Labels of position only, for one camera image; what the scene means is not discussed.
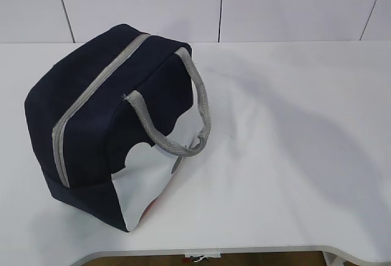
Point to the navy blue lunch bag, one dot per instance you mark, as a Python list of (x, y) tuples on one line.
[(111, 122)]

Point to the white bracket under table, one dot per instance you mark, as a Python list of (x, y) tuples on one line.
[(202, 254)]

